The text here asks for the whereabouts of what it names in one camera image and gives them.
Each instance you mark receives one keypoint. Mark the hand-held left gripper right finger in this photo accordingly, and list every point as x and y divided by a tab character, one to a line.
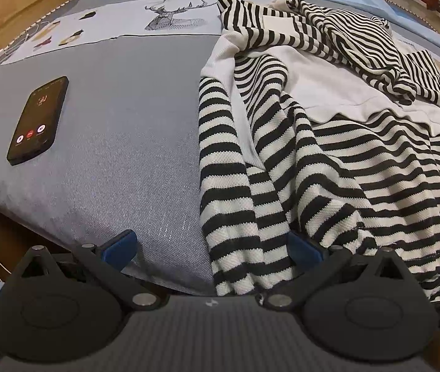
305	254

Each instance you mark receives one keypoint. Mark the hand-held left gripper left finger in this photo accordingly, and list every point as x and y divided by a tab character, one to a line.
121	248

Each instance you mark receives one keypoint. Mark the black white striped hoodie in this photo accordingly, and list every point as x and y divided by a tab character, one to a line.
320	162

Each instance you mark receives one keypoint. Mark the grey printed bed sheet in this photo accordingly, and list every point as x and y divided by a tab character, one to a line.
127	143

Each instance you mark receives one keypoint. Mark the black smartphone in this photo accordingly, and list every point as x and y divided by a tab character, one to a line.
36	124

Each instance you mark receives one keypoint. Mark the wooden bed frame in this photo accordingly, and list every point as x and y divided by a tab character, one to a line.
11	15

